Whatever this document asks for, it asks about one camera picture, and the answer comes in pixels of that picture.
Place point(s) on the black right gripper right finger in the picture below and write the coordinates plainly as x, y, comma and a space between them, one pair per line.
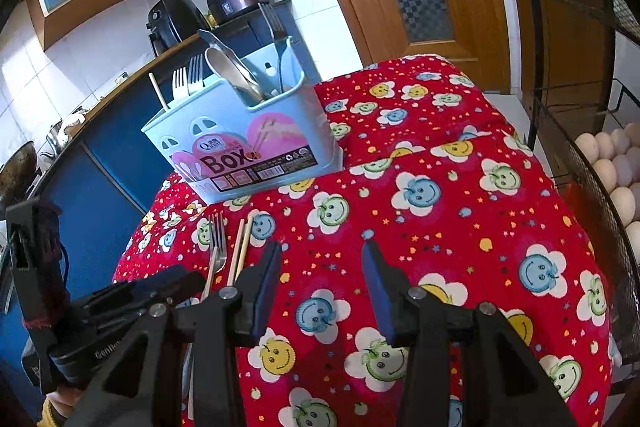
504, 385

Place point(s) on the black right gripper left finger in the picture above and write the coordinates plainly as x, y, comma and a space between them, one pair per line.
140, 383

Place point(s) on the beige wooden chopstick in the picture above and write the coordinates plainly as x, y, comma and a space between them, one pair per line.
158, 93

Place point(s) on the small steel fork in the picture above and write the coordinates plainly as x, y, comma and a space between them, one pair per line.
195, 74

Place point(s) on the steel spoon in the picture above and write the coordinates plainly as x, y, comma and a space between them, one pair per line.
222, 60

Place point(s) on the large steel fork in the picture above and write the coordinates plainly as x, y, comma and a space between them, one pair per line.
278, 34

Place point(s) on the blue kitchen base cabinet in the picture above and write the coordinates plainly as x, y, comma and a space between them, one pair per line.
106, 179

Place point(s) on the left hand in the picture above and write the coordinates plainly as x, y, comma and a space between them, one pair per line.
58, 406

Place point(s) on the metal wok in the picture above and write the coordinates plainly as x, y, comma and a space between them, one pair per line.
17, 175

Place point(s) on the red smiley flower tablecloth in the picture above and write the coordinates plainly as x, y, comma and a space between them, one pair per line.
437, 177

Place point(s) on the light blue utensil box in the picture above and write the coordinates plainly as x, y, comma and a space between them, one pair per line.
224, 147

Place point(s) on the eggs in rack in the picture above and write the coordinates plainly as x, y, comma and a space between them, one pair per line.
614, 157

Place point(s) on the black air fryer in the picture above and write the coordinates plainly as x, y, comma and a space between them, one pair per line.
173, 21

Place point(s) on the black wire rack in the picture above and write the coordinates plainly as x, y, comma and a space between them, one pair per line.
572, 92

